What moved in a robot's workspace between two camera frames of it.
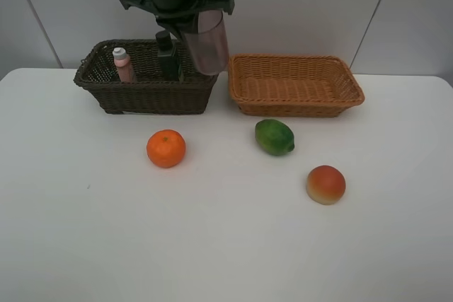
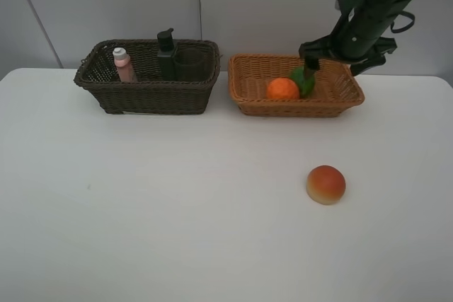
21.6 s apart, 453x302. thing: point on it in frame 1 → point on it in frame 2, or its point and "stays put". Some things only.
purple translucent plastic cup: [209, 47] → [189, 64]
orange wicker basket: [292, 85] stays put
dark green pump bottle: [169, 66] stays put
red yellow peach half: [325, 185] stays put
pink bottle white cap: [122, 62] stays put
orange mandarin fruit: [165, 148] → [282, 88]
